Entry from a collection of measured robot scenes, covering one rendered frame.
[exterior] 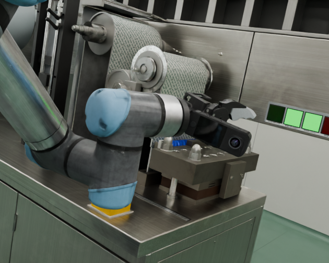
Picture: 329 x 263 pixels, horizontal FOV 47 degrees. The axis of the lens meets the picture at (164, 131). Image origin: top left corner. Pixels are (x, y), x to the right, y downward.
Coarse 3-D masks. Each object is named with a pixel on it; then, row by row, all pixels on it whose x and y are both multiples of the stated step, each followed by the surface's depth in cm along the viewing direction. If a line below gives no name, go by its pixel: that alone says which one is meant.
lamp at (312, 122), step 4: (308, 116) 118; (312, 116) 118; (316, 116) 117; (320, 116) 116; (304, 120) 119; (308, 120) 118; (312, 120) 118; (316, 120) 117; (320, 120) 116; (304, 124) 119; (308, 124) 118; (312, 124) 118; (316, 124) 117; (304, 128) 119; (308, 128) 118; (312, 128) 118; (316, 128) 117
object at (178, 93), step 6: (162, 90) 114; (168, 90) 116; (174, 90) 119; (180, 90) 121; (174, 96) 120; (180, 96) 122; (156, 138) 118; (162, 138) 120; (174, 138) 125; (180, 138) 128; (186, 138) 131; (192, 138) 134; (150, 144) 117
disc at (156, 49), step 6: (144, 48) 117; (150, 48) 115; (156, 48) 114; (138, 54) 119; (162, 54) 113; (162, 60) 113; (132, 66) 120; (162, 66) 113; (132, 72) 120; (162, 72) 113; (132, 78) 120; (162, 78) 113; (162, 84) 113; (144, 90) 117; (150, 90) 116; (156, 90) 115
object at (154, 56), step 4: (144, 52) 116; (148, 52) 115; (152, 52) 114; (140, 56) 117; (144, 56) 116; (148, 56) 115; (152, 56) 114; (156, 56) 113; (136, 60) 118; (156, 60) 114; (160, 60) 113; (156, 64) 114; (160, 64) 113; (160, 68) 113; (160, 72) 113; (156, 76) 114; (160, 76) 113; (136, 80) 119; (152, 80) 115; (156, 80) 114; (144, 84) 117; (148, 84) 116; (152, 84) 115; (156, 84) 114
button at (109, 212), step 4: (92, 204) 94; (96, 208) 93; (100, 208) 92; (124, 208) 93; (128, 208) 95; (104, 212) 91; (108, 212) 90; (112, 212) 90; (116, 212) 92; (120, 212) 93
